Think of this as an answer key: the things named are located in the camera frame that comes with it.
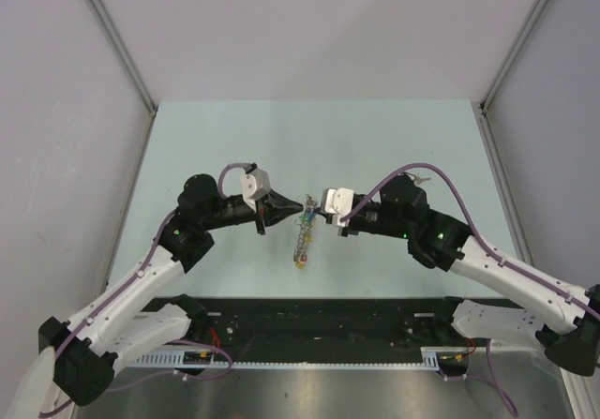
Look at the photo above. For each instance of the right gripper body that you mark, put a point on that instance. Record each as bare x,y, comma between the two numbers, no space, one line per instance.
356,224

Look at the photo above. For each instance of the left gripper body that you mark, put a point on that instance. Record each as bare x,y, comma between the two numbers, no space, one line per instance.
260,214

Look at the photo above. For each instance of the blue tag key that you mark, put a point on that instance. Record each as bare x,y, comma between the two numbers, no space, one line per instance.
310,215

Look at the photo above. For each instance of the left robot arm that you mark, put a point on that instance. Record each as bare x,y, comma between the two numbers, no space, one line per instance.
95,343

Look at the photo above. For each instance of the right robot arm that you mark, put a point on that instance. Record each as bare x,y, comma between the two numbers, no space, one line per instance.
549,315

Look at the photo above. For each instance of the black tag key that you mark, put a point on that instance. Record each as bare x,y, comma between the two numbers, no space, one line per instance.
417,179

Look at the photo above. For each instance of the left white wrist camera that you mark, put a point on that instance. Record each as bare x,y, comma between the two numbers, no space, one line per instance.
255,185

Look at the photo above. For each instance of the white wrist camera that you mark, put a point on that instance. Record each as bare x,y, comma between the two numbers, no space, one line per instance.
336,204
255,185

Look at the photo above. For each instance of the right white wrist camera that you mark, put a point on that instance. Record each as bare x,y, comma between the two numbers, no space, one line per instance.
336,204

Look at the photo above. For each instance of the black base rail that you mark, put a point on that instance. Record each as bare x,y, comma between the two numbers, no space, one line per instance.
325,331

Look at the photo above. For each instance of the left aluminium frame post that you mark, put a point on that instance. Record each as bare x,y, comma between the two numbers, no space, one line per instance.
109,29

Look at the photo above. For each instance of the aluminium frame post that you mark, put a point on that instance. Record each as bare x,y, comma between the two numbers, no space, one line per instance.
516,49
109,29

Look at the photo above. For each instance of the right aluminium frame post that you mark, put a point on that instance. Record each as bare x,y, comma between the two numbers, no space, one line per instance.
516,49

